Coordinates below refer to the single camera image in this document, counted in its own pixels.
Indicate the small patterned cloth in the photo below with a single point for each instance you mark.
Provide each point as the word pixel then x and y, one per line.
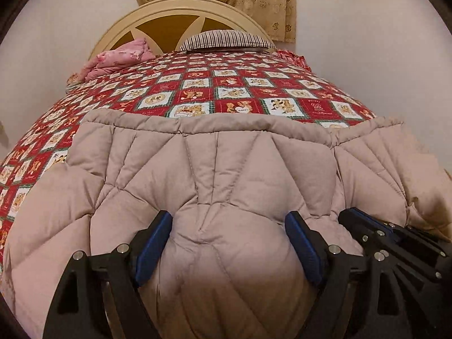
pixel 75 79

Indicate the red printed patchwork bedspread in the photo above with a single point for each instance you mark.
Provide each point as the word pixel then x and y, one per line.
pixel 229 91

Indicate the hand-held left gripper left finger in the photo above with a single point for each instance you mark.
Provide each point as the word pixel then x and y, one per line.
pixel 153 250

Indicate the pink floral blanket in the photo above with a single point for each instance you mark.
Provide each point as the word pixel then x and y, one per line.
pixel 116 58

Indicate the beige patterned window curtain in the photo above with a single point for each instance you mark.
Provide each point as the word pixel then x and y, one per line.
pixel 254 3

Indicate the red crumpled cloth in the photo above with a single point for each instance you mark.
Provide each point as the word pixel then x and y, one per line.
pixel 295 60

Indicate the striped pillow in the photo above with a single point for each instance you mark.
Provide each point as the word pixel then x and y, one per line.
pixel 226 39

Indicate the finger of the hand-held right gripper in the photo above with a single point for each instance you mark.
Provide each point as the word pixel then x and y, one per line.
pixel 378 220
pixel 353 224

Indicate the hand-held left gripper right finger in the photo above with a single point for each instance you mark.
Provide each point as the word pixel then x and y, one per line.
pixel 305 250

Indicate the beige quilted puffer jacket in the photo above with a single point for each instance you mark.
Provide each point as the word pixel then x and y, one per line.
pixel 226 183

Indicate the cream wooden headboard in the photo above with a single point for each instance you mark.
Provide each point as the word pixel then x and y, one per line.
pixel 166 9

